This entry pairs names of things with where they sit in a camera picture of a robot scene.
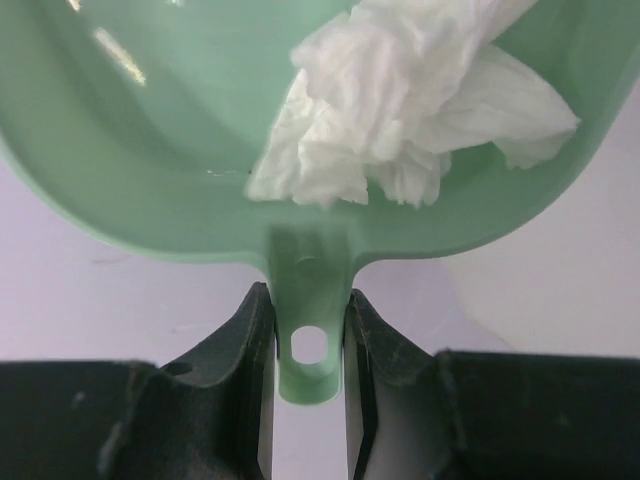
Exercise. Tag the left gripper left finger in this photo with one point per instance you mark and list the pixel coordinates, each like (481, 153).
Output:
(208, 414)

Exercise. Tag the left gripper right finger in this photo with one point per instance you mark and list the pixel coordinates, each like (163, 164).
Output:
(479, 415)

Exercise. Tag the green dustpan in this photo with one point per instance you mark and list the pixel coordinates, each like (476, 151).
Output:
(139, 122)

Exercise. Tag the paper scrap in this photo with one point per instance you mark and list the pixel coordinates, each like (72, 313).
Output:
(388, 90)

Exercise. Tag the white translucent trash bin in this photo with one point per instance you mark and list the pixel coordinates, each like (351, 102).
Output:
(568, 281)

